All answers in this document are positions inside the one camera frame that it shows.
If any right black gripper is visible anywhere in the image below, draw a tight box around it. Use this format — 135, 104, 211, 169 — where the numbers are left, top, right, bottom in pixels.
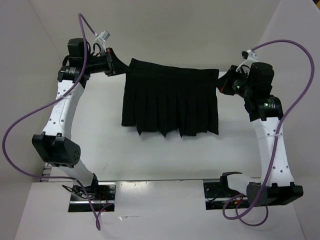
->
215, 64, 255, 99

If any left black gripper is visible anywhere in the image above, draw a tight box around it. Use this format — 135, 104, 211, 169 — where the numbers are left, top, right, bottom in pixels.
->
83, 47, 131, 77

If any black skirt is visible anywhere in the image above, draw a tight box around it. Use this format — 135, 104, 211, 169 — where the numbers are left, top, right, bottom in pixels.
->
121, 58, 220, 137

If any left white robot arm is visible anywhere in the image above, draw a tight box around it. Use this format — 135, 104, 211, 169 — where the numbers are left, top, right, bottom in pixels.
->
31, 38, 129, 200

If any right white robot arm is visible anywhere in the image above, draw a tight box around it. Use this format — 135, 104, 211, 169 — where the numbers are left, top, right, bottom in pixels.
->
218, 62, 304, 207

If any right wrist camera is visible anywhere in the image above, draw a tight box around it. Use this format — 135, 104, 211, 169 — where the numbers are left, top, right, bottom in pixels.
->
236, 49, 258, 75

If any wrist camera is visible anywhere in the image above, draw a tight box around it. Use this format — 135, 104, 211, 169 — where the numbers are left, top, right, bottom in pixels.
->
236, 49, 258, 75
94, 30, 110, 49

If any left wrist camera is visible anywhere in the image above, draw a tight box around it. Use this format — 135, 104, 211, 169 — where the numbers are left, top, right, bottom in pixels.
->
94, 30, 110, 49

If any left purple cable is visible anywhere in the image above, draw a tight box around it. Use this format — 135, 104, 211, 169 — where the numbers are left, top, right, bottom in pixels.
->
1, 12, 111, 231

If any purple cable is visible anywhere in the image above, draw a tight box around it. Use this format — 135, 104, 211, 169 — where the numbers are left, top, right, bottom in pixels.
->
222, 38, 315, 227
1, 12, 111, 231

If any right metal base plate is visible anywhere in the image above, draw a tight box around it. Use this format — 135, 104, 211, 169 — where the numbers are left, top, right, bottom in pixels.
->
203, 179, 249, 210

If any metal base plate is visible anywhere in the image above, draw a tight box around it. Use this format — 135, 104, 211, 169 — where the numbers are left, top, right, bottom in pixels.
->
203, 179, 249, 210
63, 182, 117, 213

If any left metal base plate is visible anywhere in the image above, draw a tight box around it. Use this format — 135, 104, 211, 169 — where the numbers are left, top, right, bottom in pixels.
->
63, 182, 117, 213

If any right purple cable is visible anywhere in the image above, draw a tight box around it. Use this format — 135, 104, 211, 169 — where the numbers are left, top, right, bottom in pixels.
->
222, 38, 315, 227

